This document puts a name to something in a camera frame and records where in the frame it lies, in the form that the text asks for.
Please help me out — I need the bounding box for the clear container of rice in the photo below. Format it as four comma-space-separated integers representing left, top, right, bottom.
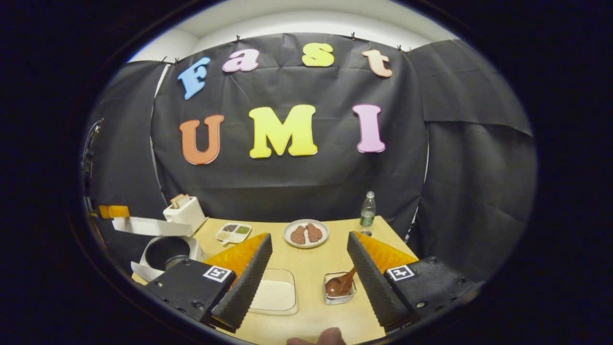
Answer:
249, 268, 298, 316

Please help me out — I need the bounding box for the white rice cooker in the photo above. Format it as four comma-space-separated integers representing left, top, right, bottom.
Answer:
112, 217, 206, 283

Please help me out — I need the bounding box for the white divided condiment dish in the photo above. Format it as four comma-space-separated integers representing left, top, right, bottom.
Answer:
215, 223, 252, 245

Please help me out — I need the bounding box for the white toaster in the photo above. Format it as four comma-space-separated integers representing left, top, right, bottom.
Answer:
163, 194, 207, 234

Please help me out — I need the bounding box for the black backdrop cloth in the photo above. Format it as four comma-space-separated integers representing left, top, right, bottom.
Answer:
81, 33, 538, 283

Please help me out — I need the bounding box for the brown wooden spoon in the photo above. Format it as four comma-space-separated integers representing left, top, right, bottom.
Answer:
326, 266, 357, 297

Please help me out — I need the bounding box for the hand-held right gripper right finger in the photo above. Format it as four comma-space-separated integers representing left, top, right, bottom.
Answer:
347, 231, 484, 333

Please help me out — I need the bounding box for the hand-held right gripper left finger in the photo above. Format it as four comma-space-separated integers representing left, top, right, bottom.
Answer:
144, 233, 272, 331

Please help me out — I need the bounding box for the white round plate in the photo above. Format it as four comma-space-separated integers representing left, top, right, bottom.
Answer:
283, 219, 329, 249

